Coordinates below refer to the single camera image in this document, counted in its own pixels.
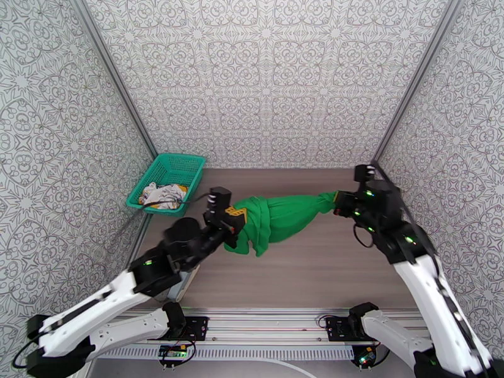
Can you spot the green shirt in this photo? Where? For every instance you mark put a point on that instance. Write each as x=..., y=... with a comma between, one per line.
x=283, y=219

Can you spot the white patterned shorts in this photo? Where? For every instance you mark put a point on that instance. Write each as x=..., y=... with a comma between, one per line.
x=163, y=195

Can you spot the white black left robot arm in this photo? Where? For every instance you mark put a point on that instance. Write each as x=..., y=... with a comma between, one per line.
x=98, y=310

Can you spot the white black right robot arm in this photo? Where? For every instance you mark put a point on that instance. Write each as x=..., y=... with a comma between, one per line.
x=433, y=294

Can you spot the grey oblong desk tool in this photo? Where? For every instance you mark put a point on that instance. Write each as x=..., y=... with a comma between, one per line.
x=189, y=282

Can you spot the green plastic basket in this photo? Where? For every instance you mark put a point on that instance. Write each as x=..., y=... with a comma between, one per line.
x=169, y=172

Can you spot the left controller board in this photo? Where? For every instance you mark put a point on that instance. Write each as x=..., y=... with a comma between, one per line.
x=172, y=352

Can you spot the controller board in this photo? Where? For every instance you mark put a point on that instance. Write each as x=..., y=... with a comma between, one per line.
x=364, y=359
x=172, y=352

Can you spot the right controller board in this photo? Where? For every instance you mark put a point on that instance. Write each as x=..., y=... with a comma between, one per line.
x=364, y=359

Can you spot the aluminium table side rail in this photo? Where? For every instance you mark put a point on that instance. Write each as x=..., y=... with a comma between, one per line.
x=143, y=231

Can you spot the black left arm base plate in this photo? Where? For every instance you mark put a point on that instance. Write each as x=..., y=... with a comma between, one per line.
x=199, y=329

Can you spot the aluminium rail frame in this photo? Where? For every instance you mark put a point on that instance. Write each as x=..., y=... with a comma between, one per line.
x=267, y=325

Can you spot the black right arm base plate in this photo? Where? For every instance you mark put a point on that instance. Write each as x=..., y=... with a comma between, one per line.
x=334, y=329

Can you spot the aluminium corner post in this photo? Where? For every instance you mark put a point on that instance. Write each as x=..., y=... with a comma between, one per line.
x=114, y=75
x=419, y=73

